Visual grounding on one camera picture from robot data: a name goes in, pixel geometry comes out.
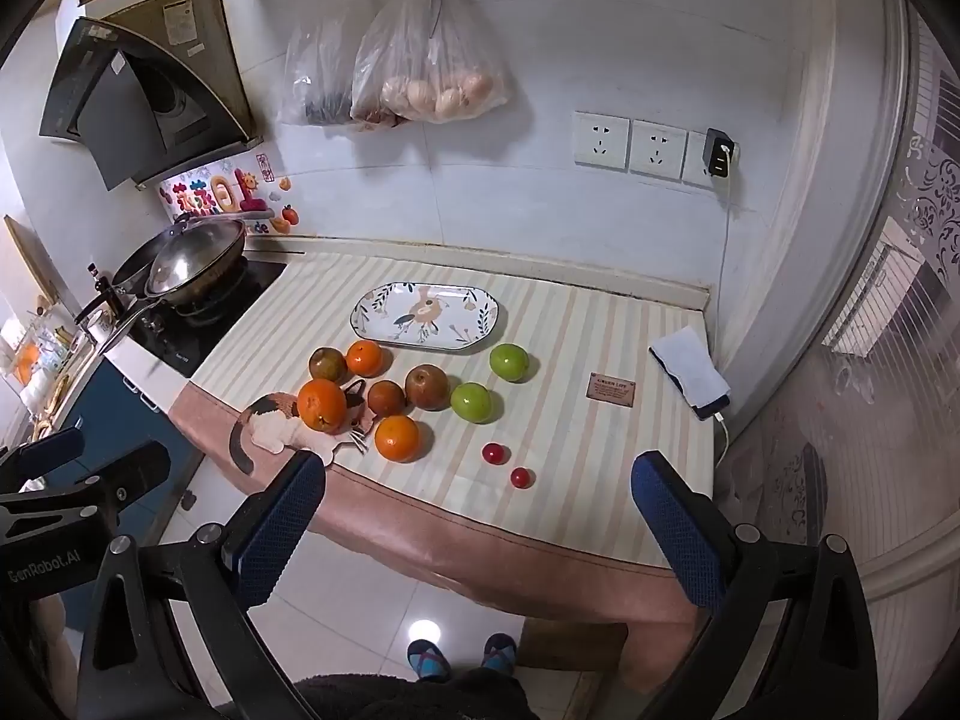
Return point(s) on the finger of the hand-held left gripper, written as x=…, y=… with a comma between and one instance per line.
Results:
x=131, y=469
x=45, y=451

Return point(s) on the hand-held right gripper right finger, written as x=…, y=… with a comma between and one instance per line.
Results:
x=675, y=532

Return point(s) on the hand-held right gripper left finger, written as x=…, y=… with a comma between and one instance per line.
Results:
x=281, y=532

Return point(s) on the orange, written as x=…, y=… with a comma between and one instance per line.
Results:
x=365, y=358
x=322, y=405
x=397, y=438

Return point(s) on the red cherry tomato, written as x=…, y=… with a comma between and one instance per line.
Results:
x=493, y=453
x=521, y=477

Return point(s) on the red-brown apple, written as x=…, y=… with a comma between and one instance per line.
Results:
x=328, y=364
x=386, y=397
x=427, y=387

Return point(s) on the green apple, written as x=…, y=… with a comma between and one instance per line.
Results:
x=509, y=362
x=470, y=402

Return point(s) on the floral oval ceramic plate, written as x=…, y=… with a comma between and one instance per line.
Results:
x=420, y=315

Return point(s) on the person's left forearm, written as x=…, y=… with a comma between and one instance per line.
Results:
x=56, y=649

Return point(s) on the blue base cabinet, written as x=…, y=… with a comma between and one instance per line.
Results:
x=112, y=420

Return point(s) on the dark power bank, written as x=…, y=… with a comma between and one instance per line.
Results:
x=712, y=406

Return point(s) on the striped tablecloth with cat print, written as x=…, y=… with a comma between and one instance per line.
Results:
x=570, y=450

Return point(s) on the brown label patch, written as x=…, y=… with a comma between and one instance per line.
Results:
x=612, y=389

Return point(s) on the white folded paper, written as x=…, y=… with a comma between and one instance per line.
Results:
x=686, y=360

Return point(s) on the black glass gas stove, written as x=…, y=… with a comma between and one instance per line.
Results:
x=225, y=322

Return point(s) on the dark sauce bottle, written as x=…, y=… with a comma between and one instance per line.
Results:
x=99, y=283

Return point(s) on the wooden cutting board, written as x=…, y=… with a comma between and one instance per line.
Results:
x=30, y=262

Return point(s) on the blue striped slipper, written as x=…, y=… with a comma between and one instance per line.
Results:
x=499, y=654
x=427, y=661

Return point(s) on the black wok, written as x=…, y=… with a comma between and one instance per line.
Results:
x=131, y=266

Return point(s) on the person's dark clothing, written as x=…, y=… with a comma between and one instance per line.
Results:
x=405, y=701

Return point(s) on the steel pan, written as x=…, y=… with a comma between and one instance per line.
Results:
x=191, y=259

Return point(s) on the black range hood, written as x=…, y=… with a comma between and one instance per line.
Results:
x=112, y=97

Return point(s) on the black charger plug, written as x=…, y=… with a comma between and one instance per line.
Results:
x=720, y=154

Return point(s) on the frosted floral glass door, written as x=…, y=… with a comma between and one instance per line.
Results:
x=922, y=202

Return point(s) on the clear plastic bag, dark contents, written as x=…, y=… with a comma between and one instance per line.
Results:
x=315, y=82

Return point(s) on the clear plastic bag of eggs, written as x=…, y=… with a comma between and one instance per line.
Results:
x=435, y=90

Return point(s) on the colourful wall stickers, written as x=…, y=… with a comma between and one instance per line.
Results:
x=202, y=195

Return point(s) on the white wall socket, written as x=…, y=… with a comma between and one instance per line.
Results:
x=657, y=150
x=601, y=139
x=694, y=161

